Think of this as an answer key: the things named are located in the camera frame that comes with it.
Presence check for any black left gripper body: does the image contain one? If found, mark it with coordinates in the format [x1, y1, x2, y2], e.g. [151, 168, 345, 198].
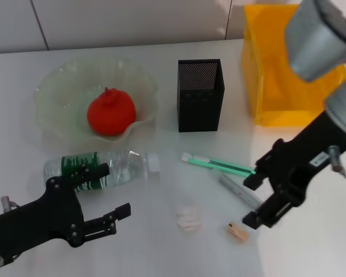
[0, 176, 86, 262]

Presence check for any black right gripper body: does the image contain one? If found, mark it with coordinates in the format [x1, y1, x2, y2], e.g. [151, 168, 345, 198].
[254, 111, 346, 204]

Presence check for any grey silver pen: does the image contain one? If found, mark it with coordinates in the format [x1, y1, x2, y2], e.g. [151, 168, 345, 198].
[219, 173, 262, 209]

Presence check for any clear green-label water bottle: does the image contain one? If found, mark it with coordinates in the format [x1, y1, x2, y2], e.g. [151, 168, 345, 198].
[43, 149, 161, 193]

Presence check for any small wooden block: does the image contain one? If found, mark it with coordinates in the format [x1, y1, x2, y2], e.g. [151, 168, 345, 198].
[225, 221, 250, 242]

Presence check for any green utility knife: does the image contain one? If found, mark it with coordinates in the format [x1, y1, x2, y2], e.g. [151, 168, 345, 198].
[181, 152, 257, 175]

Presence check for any red-orange toy fruit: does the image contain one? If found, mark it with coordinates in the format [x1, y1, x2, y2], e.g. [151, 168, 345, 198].
[86, 87, 137, 137]

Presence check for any white paper ball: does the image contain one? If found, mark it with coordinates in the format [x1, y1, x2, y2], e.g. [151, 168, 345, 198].
[175, 200, 203, 233]

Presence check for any wavy clear glass fruit plate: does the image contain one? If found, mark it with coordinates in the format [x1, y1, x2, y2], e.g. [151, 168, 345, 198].
[34, 54, 158, 151]

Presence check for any black mesh pen holder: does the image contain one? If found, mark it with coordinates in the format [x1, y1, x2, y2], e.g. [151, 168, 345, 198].
[177, 58, 226, 133]

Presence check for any yellow plastic bin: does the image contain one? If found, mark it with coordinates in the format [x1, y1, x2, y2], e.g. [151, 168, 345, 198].
[241, 3, 346, 126]

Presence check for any left gripper metal cable plug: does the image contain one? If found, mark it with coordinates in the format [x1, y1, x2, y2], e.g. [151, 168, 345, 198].
[0, 196, 20, 212]

